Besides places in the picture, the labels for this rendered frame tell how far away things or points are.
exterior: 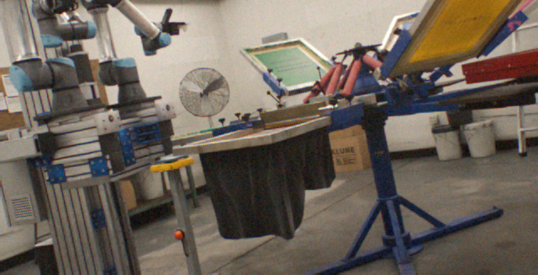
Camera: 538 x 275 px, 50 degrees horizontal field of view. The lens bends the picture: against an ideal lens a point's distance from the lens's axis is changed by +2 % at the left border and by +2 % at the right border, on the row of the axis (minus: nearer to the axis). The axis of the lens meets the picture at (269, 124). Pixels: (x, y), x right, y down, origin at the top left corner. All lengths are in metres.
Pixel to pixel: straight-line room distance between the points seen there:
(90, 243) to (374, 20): 5.11
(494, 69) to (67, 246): 2.12
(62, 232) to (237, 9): 5.88
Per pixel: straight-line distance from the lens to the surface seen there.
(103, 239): 2.96
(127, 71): 3.05
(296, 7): 7.80
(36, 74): 2.60
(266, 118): 3.00
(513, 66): 2.42
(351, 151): 7.03
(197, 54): 8.04
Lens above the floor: 1.16
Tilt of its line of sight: 3 degrees down
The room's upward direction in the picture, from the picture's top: 12 degrees counter-clockwise
